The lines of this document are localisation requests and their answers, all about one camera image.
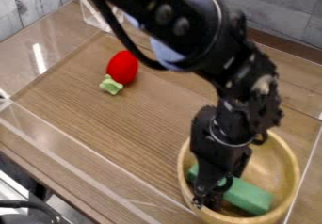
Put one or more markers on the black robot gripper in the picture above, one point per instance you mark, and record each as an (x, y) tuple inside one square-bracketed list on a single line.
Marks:
[(219, 144)]

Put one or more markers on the green rectangular block stick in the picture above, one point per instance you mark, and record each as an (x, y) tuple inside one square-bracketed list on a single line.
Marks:
[(241, 199)]

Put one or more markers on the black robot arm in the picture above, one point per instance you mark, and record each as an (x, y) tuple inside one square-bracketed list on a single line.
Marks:
[(195, 36)]

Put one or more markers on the wooden brown bowl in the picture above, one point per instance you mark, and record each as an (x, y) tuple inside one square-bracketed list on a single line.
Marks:
[(271, 170)]

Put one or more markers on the red toy strawberry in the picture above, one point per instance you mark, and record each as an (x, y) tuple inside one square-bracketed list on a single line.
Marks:
[(120, 72)]

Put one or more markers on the black clamp under table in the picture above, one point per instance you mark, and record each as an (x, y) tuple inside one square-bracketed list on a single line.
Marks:
[(23, 210)]

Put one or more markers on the clear acrylic tray enclosure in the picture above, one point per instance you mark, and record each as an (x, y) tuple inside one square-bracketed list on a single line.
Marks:
[(104, 149)]

